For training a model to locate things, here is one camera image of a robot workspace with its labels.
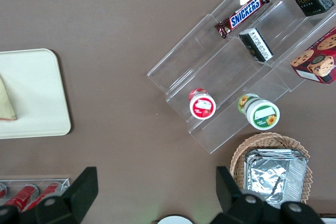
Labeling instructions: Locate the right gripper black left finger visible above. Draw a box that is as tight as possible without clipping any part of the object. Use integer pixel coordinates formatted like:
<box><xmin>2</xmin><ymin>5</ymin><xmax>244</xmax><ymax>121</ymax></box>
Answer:
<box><xmin>0</xmin><ymin>166</ymin><xmax>99</xmax><ymax>224</ymax></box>

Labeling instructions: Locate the white plastic serving tray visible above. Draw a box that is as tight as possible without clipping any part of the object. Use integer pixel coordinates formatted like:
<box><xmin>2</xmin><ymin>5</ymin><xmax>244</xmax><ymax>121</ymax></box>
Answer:
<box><xmin>0</xmin><ymin>48</ymin><xmax>72</xmax><ymax>140</ymax></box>

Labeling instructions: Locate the red chocolate chip cookie box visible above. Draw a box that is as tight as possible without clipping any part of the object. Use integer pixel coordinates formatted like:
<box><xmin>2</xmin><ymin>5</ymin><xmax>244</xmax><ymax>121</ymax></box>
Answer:
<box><xmin>290</xmin><ymin>26</ymin><xmax>336</xmax><ymax>85</ymax></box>

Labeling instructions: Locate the light tan wicker basket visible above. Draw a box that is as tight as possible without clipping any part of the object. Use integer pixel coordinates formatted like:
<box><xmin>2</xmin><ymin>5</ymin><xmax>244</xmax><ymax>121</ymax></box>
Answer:
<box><xmin>229</xmin><ymin>132</ymin><xmax>313</xmax><ymax>206</ymax></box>

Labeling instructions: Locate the red lidded strawberry cup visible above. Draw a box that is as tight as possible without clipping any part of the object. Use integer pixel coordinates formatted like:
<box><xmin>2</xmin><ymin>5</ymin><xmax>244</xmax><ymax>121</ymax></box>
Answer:
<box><xmin>188</xmin><ymin>88</ymin><xmax>217</xmax><ymax>120</ymax></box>

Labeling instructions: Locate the clear acrylic tiered display stand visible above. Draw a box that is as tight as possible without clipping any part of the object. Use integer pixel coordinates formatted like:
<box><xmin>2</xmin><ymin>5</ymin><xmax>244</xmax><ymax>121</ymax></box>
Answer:
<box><xmin>146</xmin><ymin>0</ymin><xmax>336</xmax><ymax>155</ymax></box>

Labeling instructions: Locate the Snickers chocolate bar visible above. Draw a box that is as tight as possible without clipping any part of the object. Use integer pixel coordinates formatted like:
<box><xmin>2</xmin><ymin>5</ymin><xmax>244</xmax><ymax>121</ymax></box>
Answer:
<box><xmin>214</xmin><ymin>0</ymin><xmax>271</xmax><ymax>40</ymax></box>

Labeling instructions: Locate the small black box white label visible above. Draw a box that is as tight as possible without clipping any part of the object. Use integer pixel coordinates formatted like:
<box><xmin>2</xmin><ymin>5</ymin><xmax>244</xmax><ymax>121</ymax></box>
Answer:
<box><xmin>238</xmin><ymin>27</ymin><xmax>274</xmax><ymax>63</ymax></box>

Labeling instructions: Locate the aluminium foil container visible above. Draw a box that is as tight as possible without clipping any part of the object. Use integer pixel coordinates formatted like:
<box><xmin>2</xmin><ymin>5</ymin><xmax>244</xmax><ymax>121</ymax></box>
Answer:
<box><xmin>244</xmin><ymin>148</ymin><xmax>308</xmax><ymax>210</ymax></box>

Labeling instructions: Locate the green lidded sunflower cup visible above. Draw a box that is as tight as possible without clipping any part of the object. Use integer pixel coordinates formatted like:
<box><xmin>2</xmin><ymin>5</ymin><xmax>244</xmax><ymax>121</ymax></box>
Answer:
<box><xmin>237</xmin><ymin>93</ymin><xmax>280</xmax><ymax>131</ymax></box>

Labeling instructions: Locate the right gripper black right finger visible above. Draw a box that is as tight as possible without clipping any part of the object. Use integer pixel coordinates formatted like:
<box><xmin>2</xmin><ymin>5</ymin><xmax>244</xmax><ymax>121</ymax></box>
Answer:
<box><xmin>209</xmin><ymin>166</ymin><xmax>325</xmax><ymax>224</ymax></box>

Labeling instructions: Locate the plastic-wrapped triangle sandwich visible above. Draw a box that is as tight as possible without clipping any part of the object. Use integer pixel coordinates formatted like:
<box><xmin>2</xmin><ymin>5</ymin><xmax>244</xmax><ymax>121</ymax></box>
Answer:
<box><xmin>0</xmin><ymin>76</ymin><xmax>18</xmax><ymax>122</ymax></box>

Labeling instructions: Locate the clear acrylic can rack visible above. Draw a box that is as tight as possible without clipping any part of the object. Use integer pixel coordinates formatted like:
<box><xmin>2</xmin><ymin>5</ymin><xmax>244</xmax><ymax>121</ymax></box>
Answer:
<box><xmin>0</xmin><ymin>178</ymin><xmax>71</xmax><ymax>209</ymax></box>

